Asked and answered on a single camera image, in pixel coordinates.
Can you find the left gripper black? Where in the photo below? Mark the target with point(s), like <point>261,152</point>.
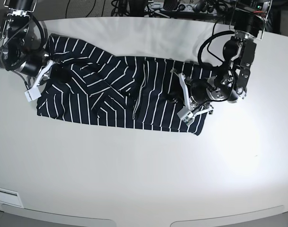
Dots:
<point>215,93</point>

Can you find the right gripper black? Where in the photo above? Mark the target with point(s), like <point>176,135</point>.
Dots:
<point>31,65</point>

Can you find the navy white striped T-shirt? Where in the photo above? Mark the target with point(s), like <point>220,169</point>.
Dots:
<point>115,91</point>

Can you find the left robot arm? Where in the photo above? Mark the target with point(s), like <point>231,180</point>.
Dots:
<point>248,19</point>

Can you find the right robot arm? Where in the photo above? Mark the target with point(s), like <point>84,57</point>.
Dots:
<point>26,48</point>

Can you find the white power strip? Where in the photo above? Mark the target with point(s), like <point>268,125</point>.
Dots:
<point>196,7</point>

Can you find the black cable bundle background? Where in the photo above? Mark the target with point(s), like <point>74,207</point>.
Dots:
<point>130,8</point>

